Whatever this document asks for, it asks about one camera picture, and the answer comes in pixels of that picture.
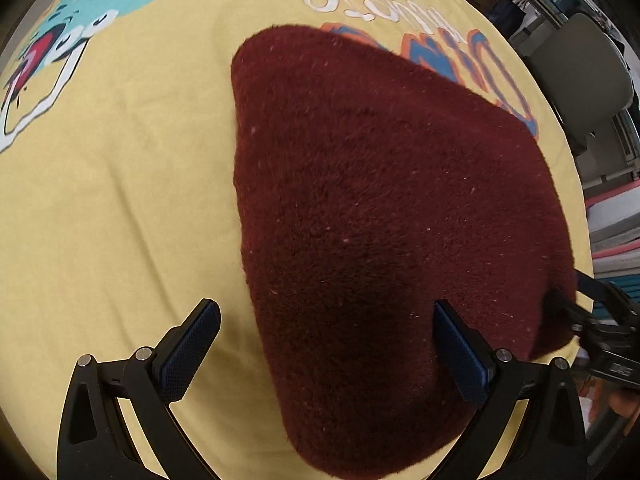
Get dark red knit sweater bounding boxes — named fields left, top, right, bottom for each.
left=231, top=26, right=576, bottom=479

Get stacked teal mats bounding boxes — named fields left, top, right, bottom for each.
left=586, top=180, right=640, bottom=302

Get grey green chair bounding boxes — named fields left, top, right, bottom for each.
left=525, top=13, right=634, bottom=156

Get yellow dino print bedspread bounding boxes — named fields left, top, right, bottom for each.
left=1, top=0, right=591, bottom=479

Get dark blue hanging bag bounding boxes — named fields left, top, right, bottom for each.
left=487, top=0, right=526, bottom=39

